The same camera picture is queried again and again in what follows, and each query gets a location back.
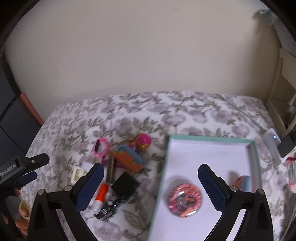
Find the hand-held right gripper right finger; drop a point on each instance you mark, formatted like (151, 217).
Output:
(212, 187)

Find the black cube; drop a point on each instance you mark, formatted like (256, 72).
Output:
(124, 185)

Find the black rectangular item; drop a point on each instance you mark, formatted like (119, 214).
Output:
(285, 146)

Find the orange white tube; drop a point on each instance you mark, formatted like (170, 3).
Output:
(101, 192)

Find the floral printed blanket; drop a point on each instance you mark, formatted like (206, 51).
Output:
(138, 109)

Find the cream shelf unit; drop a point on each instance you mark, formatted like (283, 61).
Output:
(283, 69)

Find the person's left hand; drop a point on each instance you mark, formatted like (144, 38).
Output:
(21, 212)

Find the pink wrist watch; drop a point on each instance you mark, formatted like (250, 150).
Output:
(99, 146)

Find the pink orange toy figure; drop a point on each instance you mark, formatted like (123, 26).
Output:
(143, 141)

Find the teal cardboard box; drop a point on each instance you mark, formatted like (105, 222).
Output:
(208, 150)

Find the gold patterned small box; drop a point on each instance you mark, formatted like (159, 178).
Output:
(110, 169)

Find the teal grey cloth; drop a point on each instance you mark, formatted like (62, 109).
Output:
(266, 14)

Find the white rectangular device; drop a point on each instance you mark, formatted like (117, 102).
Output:
(271, 143)

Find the salmon pink board edge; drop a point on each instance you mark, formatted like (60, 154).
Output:
(31, 106)

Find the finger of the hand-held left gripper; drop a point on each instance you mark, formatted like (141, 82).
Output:
(37, 160)
(27, 178)

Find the pink plastic piece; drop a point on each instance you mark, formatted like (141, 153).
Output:
(105, 161)

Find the cream square block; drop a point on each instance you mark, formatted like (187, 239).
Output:
(78, 175)

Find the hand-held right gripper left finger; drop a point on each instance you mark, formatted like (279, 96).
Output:
(89, 187)

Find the small orange blue item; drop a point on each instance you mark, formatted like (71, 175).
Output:
(242, 182)

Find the clear plastic bottle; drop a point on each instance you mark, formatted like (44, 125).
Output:
(292, 171)

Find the pink round glitter globe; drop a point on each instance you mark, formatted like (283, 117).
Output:
(182, 199)

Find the orange blue plastic toy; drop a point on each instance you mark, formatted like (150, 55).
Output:
(129, 160)

